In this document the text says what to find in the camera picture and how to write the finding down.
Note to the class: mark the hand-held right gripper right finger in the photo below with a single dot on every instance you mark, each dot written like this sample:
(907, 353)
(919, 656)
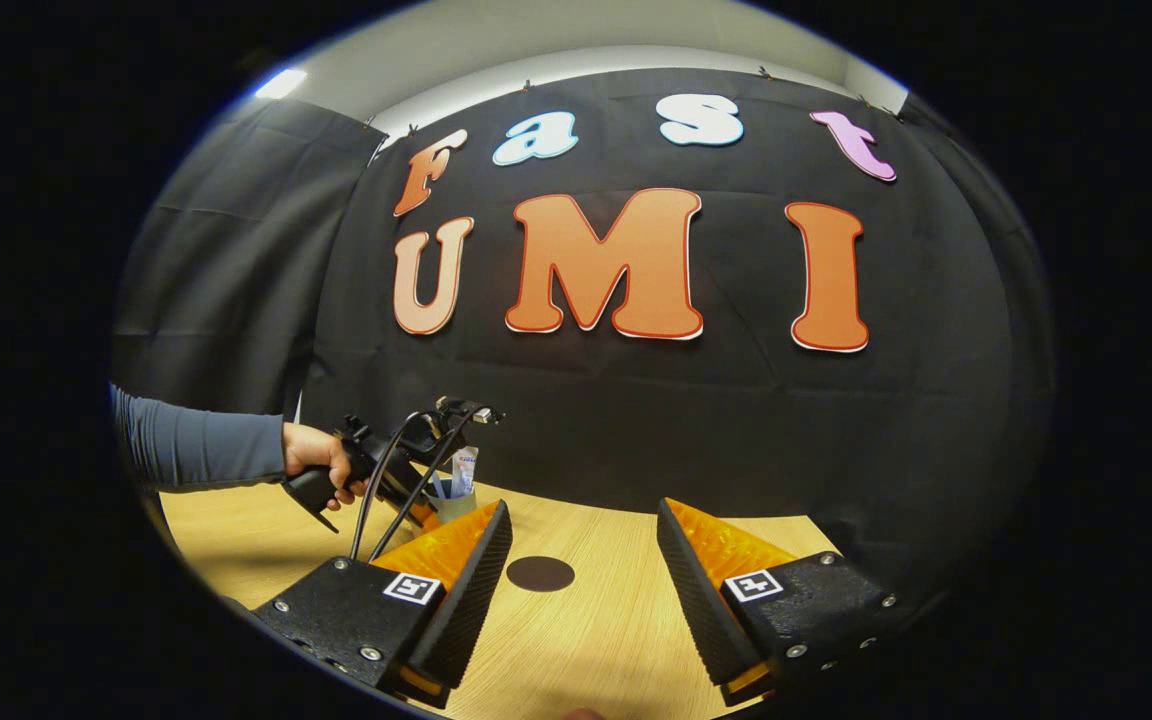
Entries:
(701, 610)

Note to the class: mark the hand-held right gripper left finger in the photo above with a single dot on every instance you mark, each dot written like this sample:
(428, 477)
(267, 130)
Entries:
(466, 610)

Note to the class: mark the white toothbrush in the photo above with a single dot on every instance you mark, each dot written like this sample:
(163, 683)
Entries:
(439, 485)

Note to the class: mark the white toothpaste tube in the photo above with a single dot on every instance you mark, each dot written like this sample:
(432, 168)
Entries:
(464, 470)

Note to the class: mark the dark brown round coaster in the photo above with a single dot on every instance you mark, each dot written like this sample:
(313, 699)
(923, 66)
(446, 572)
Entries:
(540, 574)

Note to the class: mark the light wooden desktop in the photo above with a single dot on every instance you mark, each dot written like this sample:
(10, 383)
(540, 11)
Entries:
(596, 640)

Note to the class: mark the black backdrop cloth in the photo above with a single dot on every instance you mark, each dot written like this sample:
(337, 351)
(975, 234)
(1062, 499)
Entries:
(636, 420)

